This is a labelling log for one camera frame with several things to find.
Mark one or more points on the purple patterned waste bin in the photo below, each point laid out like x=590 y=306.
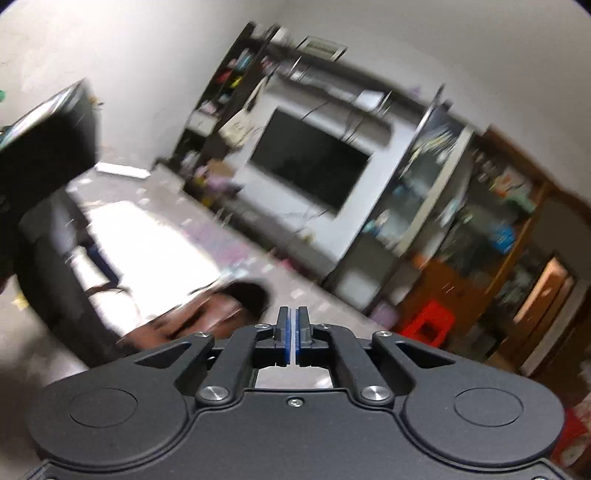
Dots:
x=386 y=315

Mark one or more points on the white tv wall unit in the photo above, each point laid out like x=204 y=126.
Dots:
x=298 y=226

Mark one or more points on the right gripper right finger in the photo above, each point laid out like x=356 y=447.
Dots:
x=336 y=349

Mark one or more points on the dark glass display cabinet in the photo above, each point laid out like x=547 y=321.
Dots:
x=425 y=171

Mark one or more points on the black flat television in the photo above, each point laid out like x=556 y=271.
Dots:
x=312 y=162

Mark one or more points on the brown leather shoe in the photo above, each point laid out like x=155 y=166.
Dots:
x=217 y=311

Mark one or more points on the brown wooden cabinet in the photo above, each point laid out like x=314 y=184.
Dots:
x=514 y=265

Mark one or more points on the red plastic stool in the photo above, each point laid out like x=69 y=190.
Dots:
x=431 y=325

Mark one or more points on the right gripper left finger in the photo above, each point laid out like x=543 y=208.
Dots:
x=234 y=364

